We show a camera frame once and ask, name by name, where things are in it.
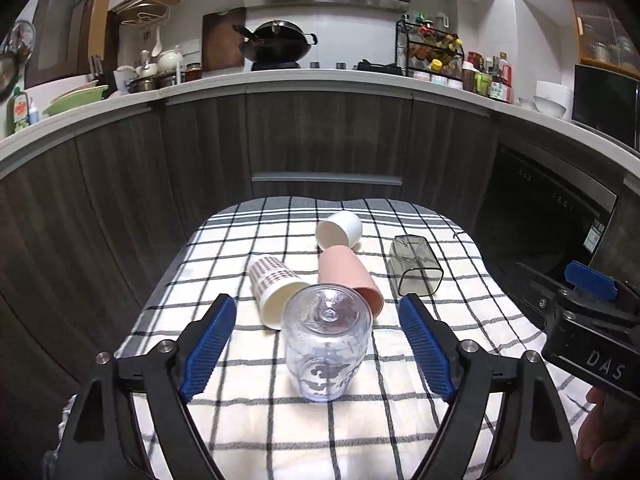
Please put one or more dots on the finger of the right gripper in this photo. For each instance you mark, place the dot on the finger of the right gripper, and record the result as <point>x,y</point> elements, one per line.
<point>591,281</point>

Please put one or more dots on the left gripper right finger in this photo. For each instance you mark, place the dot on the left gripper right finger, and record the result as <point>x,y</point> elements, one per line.
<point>532,439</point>

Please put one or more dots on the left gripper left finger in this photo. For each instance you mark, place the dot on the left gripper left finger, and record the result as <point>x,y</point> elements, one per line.
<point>102,439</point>

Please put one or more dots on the clear printed plastic cup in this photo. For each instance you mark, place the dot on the clear printed plastic cup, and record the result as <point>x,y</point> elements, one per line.
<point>326,330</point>

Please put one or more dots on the smoky square clear cup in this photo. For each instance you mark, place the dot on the smoky square clear cup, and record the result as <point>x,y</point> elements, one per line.
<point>413,266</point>

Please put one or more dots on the striped paper cup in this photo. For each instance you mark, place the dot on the striped paper cup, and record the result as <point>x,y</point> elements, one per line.
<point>272,284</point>

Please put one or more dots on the pink plastic cup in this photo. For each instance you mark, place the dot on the pink plastic cup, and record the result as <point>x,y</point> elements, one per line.
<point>340,265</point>

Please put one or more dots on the white plastic cup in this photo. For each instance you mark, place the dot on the white plastic cup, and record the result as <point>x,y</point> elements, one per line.
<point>344,228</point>

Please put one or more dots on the right hand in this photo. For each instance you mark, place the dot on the right hand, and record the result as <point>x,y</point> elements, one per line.
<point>607,445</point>

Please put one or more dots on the built-in black oven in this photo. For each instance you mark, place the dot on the built-in black oven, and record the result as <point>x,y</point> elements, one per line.
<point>533,218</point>

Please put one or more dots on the checkered white cloth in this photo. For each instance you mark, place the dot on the checkered white cloth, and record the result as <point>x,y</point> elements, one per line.
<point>250,416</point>

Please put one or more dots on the black microwave oven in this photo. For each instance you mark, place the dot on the black microwave oven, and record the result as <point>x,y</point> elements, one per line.
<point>607,102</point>

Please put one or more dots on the red sauce bottle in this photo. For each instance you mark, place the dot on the red sauce bottle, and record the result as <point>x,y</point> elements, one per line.
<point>506,77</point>

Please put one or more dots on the black spice rack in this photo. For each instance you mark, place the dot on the black spice rack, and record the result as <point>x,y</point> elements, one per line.
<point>423,48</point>

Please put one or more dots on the green detergent bottle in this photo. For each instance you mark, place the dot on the green detergent bottle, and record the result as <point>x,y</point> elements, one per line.
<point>19,110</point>

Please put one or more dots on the green dish basin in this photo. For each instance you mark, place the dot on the green dish basin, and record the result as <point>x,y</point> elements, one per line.
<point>74,99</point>

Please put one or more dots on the black wok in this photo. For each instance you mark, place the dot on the black wok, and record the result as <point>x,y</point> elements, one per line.
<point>275,42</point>

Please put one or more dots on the white teapot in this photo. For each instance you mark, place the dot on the white teapot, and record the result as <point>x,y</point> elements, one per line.
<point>169,60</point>

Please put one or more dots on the wooden cutting board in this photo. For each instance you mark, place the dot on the wooden cutting board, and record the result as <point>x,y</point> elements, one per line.
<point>220,44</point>

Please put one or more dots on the grey cabinet handle bar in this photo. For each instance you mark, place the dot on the grey cabinet handle bar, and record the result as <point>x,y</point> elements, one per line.
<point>326,177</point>

